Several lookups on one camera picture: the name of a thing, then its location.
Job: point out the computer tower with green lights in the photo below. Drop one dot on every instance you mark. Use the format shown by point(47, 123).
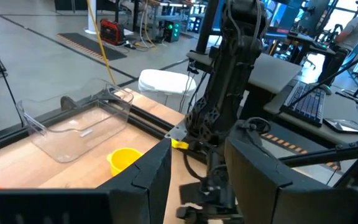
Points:
point(172, 31)

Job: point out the red and black power unit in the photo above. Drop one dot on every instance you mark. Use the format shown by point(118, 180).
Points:
point(112, 32)

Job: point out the grey desk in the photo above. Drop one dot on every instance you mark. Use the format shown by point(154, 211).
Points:
point(272, 71)

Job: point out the yellow measuring cup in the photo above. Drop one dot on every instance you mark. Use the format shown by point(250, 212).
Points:
point(123, 160)

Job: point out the clear plastic basket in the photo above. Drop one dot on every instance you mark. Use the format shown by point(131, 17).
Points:
point(73, 130)

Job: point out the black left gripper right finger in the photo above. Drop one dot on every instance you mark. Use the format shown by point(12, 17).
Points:
point(275, 193)

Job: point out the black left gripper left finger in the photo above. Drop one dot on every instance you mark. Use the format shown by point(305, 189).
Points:
point(135, 193)

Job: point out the person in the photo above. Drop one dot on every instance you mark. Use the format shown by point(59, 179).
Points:
point(356, 28)

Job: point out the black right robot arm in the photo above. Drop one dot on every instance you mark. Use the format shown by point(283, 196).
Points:
point(228, 77)

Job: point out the white trash bin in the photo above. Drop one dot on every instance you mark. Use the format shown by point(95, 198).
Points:
point(166, 82)

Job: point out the black computer keyboard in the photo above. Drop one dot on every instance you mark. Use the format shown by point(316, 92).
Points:
point(306, 105)

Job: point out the small yellow tag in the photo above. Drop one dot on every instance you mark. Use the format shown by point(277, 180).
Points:
point(179, 144)

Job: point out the black striped-edge floor mat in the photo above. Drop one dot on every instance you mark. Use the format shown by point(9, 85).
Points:
point(92, 46)

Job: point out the black aluminium table frame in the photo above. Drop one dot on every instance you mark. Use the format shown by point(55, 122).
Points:
point(148, 119)

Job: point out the black tablet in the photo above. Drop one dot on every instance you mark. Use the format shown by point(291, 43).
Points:
point(345, 126)

